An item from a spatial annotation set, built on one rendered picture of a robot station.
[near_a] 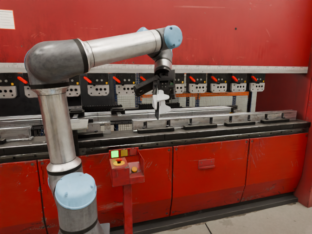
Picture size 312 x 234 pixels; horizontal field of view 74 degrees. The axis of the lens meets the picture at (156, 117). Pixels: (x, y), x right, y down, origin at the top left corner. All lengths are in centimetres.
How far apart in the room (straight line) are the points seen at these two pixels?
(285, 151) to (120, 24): 188
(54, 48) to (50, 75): 7
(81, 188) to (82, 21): 119
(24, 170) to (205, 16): 172
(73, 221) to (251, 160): 171
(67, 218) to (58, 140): 24
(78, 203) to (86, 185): 5
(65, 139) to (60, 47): 31
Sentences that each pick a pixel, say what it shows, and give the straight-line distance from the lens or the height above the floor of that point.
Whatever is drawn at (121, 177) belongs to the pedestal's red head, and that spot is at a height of 72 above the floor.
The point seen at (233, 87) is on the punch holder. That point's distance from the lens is 195.
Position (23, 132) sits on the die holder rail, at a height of 93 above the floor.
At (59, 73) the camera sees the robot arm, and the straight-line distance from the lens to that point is 62.
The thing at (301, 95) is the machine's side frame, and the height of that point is 112.
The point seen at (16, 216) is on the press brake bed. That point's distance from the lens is 184.
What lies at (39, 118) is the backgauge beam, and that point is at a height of 98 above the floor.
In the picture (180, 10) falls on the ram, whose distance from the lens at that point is 176.
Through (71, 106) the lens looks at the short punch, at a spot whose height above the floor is 110.
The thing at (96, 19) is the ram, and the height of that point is 170.
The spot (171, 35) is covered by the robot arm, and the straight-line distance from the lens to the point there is 74.
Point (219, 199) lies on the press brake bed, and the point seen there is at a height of 19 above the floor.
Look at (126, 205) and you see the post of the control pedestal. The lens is 149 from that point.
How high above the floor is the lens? 133
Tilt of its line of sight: 12 degrees down
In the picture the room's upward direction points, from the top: straight up
